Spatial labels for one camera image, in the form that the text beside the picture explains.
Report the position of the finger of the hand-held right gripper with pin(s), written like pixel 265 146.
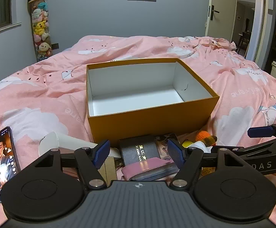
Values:
pixel 237 150
pixel 259 132

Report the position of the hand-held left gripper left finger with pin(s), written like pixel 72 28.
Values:
pixel 101 153

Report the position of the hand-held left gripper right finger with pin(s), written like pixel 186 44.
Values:
pixel 176 155

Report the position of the yellow cheese toy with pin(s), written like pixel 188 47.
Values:
pixel 188 144

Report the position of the small brown cardboard box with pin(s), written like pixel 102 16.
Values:
pixel 109 171

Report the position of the pink pouch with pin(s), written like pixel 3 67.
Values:
pixel 149 166

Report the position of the black box gold lettering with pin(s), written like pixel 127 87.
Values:
pixel 133 152

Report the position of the orange crochet toy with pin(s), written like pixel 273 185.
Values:
pixel 203 136

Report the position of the white paper box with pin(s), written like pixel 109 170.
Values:
pixel 64 142

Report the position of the orange cardboard box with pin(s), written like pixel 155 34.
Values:
pixel 152 121

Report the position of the pink printed blanket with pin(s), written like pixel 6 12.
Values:
pixel 33 87

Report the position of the dark wooden chair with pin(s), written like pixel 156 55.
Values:
pixel 245 38

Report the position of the black smartphone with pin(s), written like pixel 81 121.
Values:
pixel 2 161

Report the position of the hanging column of plush toys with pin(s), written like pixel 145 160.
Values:
pixel 40 28

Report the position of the white door frame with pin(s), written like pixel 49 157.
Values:
pixel 262 28

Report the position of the small dark wall socket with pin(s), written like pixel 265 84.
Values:
pixel 54 46

